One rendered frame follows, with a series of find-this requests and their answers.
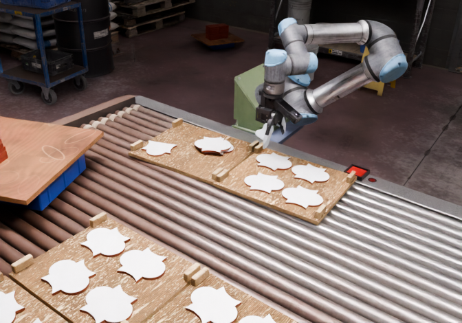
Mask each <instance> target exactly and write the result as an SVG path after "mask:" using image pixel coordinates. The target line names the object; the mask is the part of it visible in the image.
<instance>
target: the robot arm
mask: <svg viewBox="0 0 462 323"><path fill-rule="evenodd" d="M278 32H279V36H280V38H281V41H282V43H283V47H284V49H285V50H283V49H270V50H268V51H267V52H266V55H265V74H264V83H261V84H260V85H259V86H258V87H257V88H256V89H255V97H256V101H257V102H258V104H259V106H258V107H257V108H256V121H259V122H261V123H264V125H263V128H262V129H261V130H257V131H256V133H255V134H256V136H257V137H259V138H261V139H262V140H263V149H265V148H266V147H267V146H268V145H269V141H270V137H271V135H272V133H273V130H274V127H273V125H275V126H279V127H280V129H281V133H282V135H283V134H284V133H285V127H286V118H288V119H289V120H290V122H291V123H292V124H293V125H296V126H303V125H308V124H311V123H314V122H315V121H316V120H317V119H318V116H317V115H318V114H320V113H322V110H323V107H325V106H327V105H329V104H331V103H332V102H335V101H336V100H339V99H340V98H342V97H344V96H346V95H348V94H350V93H351V92H353V91H355V90H357V89H359V88H361V87H363V86H364V85H367V84H368V83H370V82H372V81H374V82H380V81H381V82H383V83H388V82H390V81H391V82H392V81H394V80H396V79H398V78H399V77H400V76H402V75H403V74H404V73H405V71H406V70H407V68H408V63H407V61H406V56H405V55H404V53H403V51H402V48H401V46H400V44H399V41H398V40H397V36H396V34H395V33H394V31H393V30H392V29H390V28H389V27H388V26H387V25H384V24H383V23H380V22H377V21H371V20H360V21H358V22H357V23H326V24H303V25H298V22H297V21H296V20H295V19H293V18H287V19H284V20H282V21H281V22H280V23H279V24H278ZM333 43H357V44H358V45H365V46H367V48H368V51H369V53H370V54H369V55H367V56H365V57H364V60H363V62H362V63H360V64H359V65H357V66H355V67H353V68H352V69H350V70H348V71H346V72H344V73H343V74H341V75H339V76H337V77H336V78H334V79H332V80H330V81H329V82H326V83H325V84H323V85H321V86H320V87H318V88H316V89H314V90H313V89H308V88H307V86H309V84H310V82H311V80H310V77H309V75H308V74H310V73H314V72H315V71H316V70H317V67H318V59H317V56H316V55H315V54H314V53H310V52H307V49H306V47H305V45H317V44H333ZM257 112H258V118H257ZM265 123H267V124H265Z"/></svg>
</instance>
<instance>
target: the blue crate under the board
mask: <svg viewBox="0 0 462 323"><path fill-rule="evenodd" d="M85 169H86V163H85V154H83V155H82V156H81V157H80V158H78V159H77V160H76V161H75V162H74V163H73V164H72V165H71V166H70V167H69V168H68V169H67V170H66V171H65V172H63V173H62V174H61V175H60V176H59V177H58V178H57V179H55V180H54V181H53V182H52V183H51V184H50V185H49V186H48V187H46V189H44V191H42V193H40V194H39V195H38V196H37V197H36V198H35V199H34V200H33V201H31V202H30V203H29V204H28V205H22V204H18V203H11V202H7V201H0V203H1V204H6V205H12V206H16V207H20V208H27V209H31V210H38V211H43V210H44V209H45V208H46V207H47V206H48V205H49V204H50V203H51V202H52V201H53V200H54V199H55V198H56V197H57V196H58V195H59V194H60V193H61V192H62V191H64V189H66V187H67V186H68V185H69V184H70V183H71V182H72V181H73V180H75V178H77V176H79V174H80V173H82V172H83V171H84V170H85Z"/></svg>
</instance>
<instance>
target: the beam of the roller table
mask: <svg viewBox="0 0 462 323"><path fill-rule="evenodd" d="M135 104H138V105H140V106H143V107H144V108H146V109H150V110H152V111H155V112H158V113H161V114H163V115H167V116H169V117H171V118H175V119H178V118H182V119H183V122H186V123H188V124H191V125H194V126H197V127H200V128H203V129H206V130H209V131H213V132H216V133H220V134H223V135H227V136H230V137H233V138H237V139H239V140H243V141H246V142H249V143H253V142H254V141H256V140H257V141H259V144H260V143H261V142H262V143H263V140H262V139H261V138H259V137H257V136H256V135H253V134H251V133H247V132H245V131H241V130H238V129H236V128H233V127H231V126H227V125H224V124H221V123H218V122H215V121H213V120H209V119H207V118H203V117H201V116H198V115H195V114H193V113H189V112H187V111H183V110H181V109H177V108H175V107H172V106H169V105H167V104H163V103H161V102H157V101H155V100H152V99H149V98H145V97H143V96H137V97H135ZM266 148H268V149H271V150H273V151H278V152H280V153H284V154H286V155H291V156H293V157H297V158H300V159H303V160H306V161H308V162H313V163H315V164H319V165H322V166H326V167H328V168H332V169H335V170H339V171H341V172H344V171H345V170H346V169H347V168H348V167H346V166H343V165H340V164H337V163H335V162H332V161H329V160H326V159H323V158H320V157H316V156H315V155H311V154H309V153H305V152H302V151H299V150H296V149H295V148H291V147H288V146H285V145H282V144H279V143H276V142H273V141H271V140H270V141H269V145H268V146H267V147H266ZM368 178H374V179H376V180H377V181H376V182H370V181H369V180H368ZM354 183H356V184H357V185H360V186H364V187H366V188H369V189H371V190H374V191H377V192H381V193H383V194H386V195H388V196H391V197H394V198H396V199H400V200H402V201H405V202H408V203H411V204H413V205H417V206H419V207H421V208H425V209H427V210H430V211H433V212H436V213H438V214H442V215H444V216H447V217H450V218H451V219H455V220H458V221H460V222H462V206H459V205H456V204H453V203H450V202H448V201H444V200H442V199H438V198H436V197H433V196H430V195H428V194H424V193H422V192H418V191H416V190H413V189H410V188H407V187H404V186H401V185H398V184H396V183H393V182H390V181H387V180H384V179H380V178H378V177H374V176H372V175H368V176H367V177H366V178H364V179H363V180H362V181H358V180H356V181H355V182H354Z"/></svg>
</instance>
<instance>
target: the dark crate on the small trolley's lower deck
mask: <svg viewBox="0 0 462 323"><path fill-rule="evenodd" d="M45 54H46V59H47V68H48V73H49V76H55V75H57V74H60V73H63V72H64V71H67V70H69V69H72V68H73V67H74V66H73V64H74V63H73V59H72V57H73V56H72V55H73V54H70V53H66V52H60V51H56V50H52V49H46V48H45ZM20 57H21V60H22V61H21V62H22V66H23V68H22V69H24V70H28V71H33V72H36V73H40V74H44V73H43V64H42V59H41V51H40V49H36V50H34V51H31V52H28V53H26V54H22V55H20ZM34 57H36V59H35V58H34Z"/></svg>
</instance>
